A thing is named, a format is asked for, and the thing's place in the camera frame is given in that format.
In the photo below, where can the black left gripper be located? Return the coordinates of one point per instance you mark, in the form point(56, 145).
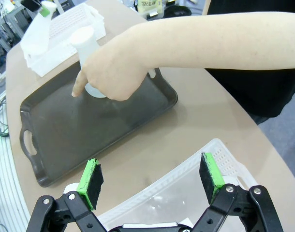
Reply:
point(31, 3)

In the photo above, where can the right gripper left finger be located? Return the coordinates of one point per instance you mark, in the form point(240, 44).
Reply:
point(94, 183)

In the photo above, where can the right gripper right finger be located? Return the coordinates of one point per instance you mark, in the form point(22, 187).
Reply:
point(210, 178)

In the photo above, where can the translucent white conical flask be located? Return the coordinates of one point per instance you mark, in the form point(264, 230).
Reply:
point(83, 43)
point(37, 31)

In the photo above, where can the person's right forearm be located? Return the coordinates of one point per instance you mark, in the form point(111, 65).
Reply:
point(210, 43)

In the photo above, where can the person's right hand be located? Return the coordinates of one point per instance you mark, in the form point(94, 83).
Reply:
point(113, 72)

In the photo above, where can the white perforated plastic basket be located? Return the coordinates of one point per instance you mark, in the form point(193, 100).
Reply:
point(162, 193)
point(65, 21)

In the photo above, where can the grey metal rack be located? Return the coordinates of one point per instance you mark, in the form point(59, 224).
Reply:
point(2, 24)

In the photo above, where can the dark brown plastic tray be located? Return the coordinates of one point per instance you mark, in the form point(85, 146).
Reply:
point(89, 133)

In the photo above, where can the white ribbed panel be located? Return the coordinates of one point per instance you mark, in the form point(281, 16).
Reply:
point(4, 181)

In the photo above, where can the person in black sweater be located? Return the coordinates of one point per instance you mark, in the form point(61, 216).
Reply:
point(258, 91)

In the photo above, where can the green white cardboard box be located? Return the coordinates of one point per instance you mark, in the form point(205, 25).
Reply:
point(150, 6)

